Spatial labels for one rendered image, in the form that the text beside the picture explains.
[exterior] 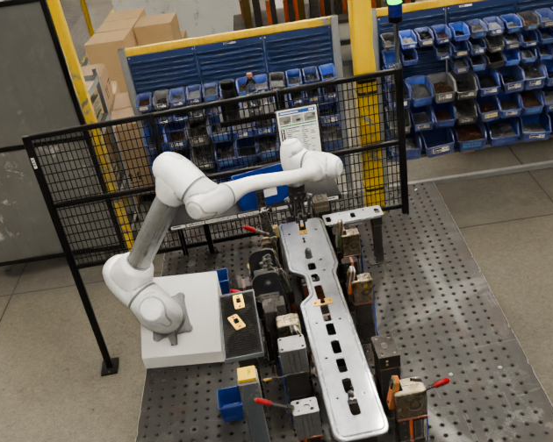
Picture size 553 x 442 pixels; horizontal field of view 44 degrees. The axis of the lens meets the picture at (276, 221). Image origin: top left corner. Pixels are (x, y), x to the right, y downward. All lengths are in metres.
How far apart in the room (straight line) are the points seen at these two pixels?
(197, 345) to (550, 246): 2.68
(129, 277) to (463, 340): 1.44
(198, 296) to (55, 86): 2.06
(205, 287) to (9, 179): 2.29
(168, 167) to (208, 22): 6.87
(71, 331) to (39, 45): 1.84
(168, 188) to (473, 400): 1.42
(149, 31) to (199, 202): 4.84
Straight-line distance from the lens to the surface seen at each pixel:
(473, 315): 3.20
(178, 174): 2.56
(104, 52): 6.95
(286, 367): 2.52
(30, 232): 5.23
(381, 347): 2.55
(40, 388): 4.43
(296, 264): 3.06
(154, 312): 2.85
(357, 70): 3.52
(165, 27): 7.18
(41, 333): 4.84
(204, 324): 3.07
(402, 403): 2.37
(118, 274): 2.93
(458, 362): 2.97
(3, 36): 4.63
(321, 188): 3.56
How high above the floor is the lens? 2.76
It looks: 31 degrees down
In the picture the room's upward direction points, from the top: 10 degrees counter-clockwise
